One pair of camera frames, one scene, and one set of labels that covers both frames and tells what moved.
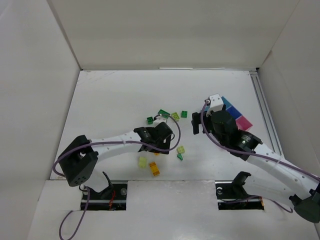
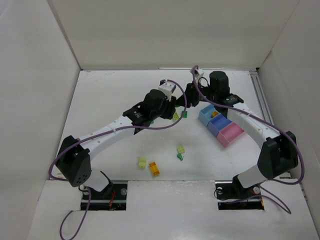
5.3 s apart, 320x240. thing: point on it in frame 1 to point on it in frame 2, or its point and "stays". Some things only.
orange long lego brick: (154, 169) stays
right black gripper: (196, 123) to (189, 92)
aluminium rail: (265, 108) stays
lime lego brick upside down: (175, 115) stays
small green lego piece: (179, 155) stays
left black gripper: (165, 132) to (171, 110)
